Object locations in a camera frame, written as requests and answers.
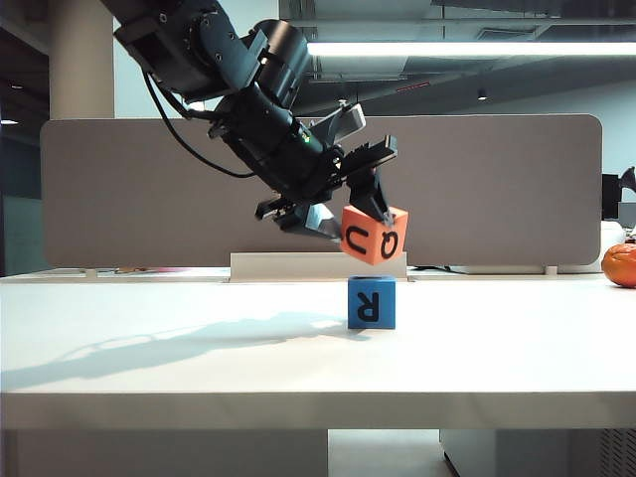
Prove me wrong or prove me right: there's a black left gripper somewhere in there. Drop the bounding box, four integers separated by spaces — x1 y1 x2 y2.
208 91 399 244

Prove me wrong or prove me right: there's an orange letter block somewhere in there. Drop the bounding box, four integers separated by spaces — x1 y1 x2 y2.
339 204 409 263

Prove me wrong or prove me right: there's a black monitor on arm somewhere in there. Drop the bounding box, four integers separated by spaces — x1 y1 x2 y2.
601 166 636 221

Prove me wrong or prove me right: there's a blue letter block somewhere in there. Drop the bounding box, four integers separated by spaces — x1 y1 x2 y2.
347 275 398 331

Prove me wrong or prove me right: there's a grey desk partition panel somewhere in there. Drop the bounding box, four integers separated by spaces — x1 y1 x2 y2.
39 113 603 269

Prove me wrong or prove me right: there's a long ceiling light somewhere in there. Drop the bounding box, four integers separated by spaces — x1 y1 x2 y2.
305 40 636 57

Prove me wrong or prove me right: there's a white rounded object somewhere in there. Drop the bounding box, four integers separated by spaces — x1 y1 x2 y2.
600 221 628 249

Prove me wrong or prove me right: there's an orange tangerine fruit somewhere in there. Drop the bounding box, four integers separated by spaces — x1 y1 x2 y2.
600 242 636 288

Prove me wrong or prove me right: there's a beige building column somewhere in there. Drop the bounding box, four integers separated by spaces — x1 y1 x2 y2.
48 0 116 120

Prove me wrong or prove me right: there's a white desk side panel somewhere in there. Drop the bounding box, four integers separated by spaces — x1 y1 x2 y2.
0 429 329 477

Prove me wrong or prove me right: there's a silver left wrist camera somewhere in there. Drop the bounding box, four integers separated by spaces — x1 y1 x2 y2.
300 98 368 150

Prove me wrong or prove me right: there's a grey cable tray flap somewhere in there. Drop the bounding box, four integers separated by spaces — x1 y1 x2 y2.
230 250 408 283

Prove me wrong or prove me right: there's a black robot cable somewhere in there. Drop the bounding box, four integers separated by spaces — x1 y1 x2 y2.
141 67 259 179

